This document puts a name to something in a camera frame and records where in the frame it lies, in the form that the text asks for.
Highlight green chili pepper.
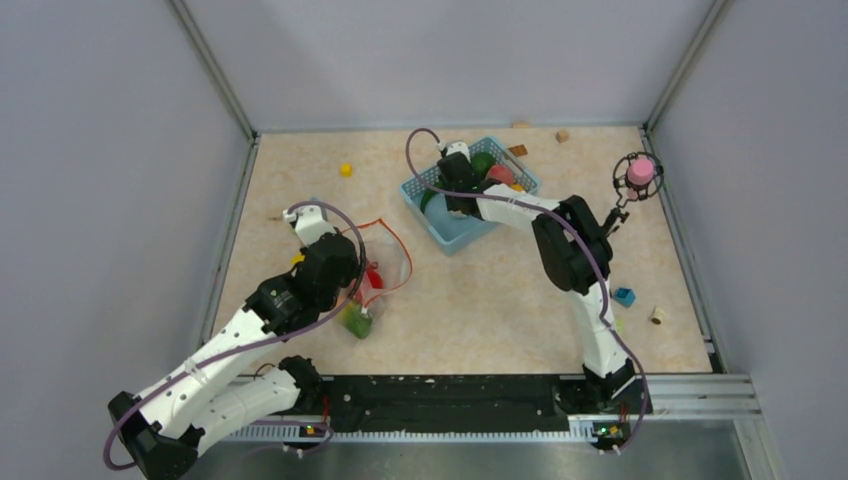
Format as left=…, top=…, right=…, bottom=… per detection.
left=419, top=189, right=441, bottom=214

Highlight red tomato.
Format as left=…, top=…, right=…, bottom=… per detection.
left=363, top=262, right=384, bottom=290

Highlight clear zip top bag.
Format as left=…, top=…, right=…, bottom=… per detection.
left=349, top=218, right=413, bottom=333

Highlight orange green mango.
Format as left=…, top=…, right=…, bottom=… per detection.
left=338, top=301, right=374, bottom=339

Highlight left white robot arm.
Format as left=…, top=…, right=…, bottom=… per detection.
left=102, top=200, right=366, bottom=479

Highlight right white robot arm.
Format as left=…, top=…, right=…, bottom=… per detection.
left=436, top=141, right=637, bottom=412

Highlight light blue plastic basket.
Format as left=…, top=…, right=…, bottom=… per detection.
left=399, top=137, right=542, bottom=257

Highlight pink peach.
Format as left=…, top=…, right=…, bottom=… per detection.
left=486, top=164, right=516, bottom=185

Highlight brown cube block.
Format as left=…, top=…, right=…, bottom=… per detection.
left=509, top=144, right=528, bottom=157

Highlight pink microphone on tripod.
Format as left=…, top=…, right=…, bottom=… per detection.
left=602, top=151, right=665, bottom=236

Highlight blue lego brick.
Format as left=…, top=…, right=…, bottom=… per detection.
left=613, top=287, right=636, bottom=308

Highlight wooden cylinder block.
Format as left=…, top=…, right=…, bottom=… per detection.
left=650, top=307, right=666, bottom=325

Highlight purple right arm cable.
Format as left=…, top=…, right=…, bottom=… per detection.
left=405, top=127, right=652, bottom=456

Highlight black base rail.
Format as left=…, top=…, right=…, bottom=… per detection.
left=276, top=374, right=653, bottom=434

